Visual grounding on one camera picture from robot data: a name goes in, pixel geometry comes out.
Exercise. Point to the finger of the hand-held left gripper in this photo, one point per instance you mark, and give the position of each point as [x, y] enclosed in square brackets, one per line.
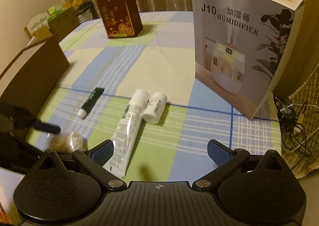
[49, 128]

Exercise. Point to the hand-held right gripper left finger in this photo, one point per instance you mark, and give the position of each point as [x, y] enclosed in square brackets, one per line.
[102, 153]

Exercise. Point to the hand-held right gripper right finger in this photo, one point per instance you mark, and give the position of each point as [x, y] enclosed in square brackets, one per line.
[219, 153]

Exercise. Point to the clear round plastic container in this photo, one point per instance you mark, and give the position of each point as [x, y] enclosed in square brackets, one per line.
[64, 142]

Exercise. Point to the large white tube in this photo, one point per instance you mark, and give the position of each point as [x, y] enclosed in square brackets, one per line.
[124, 126]

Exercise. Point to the brown cardboard box white inside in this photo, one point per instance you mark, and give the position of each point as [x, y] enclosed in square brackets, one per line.
[37, 71]

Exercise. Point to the small dark green tube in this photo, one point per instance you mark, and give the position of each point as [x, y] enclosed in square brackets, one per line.
[93, 99]

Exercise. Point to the small white bottle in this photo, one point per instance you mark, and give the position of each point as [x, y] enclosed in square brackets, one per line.
[154, 107]

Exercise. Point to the small black fan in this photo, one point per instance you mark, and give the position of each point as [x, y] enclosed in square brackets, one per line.
[285, 107]

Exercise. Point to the white humidifier box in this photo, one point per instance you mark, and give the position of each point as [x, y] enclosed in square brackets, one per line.
[236, 54]

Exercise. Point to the white carved board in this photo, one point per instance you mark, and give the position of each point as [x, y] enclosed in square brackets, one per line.
[37, 22]

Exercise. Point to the open brown cardboard carton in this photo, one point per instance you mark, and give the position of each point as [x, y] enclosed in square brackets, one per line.
[64, 20]

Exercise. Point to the beige quilted cover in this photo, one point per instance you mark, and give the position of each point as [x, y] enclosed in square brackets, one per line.
[309, 86]

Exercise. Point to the green tissue pack bundle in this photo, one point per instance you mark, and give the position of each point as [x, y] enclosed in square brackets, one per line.
[56, 9]

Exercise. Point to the white bucket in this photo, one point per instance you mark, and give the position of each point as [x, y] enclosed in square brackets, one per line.
[86, 14]

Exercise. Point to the yellow plastic bag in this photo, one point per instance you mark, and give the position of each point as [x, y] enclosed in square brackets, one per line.
[74, 2]

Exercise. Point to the red gold-printed box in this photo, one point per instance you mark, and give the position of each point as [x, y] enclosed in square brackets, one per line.
[117, 17]

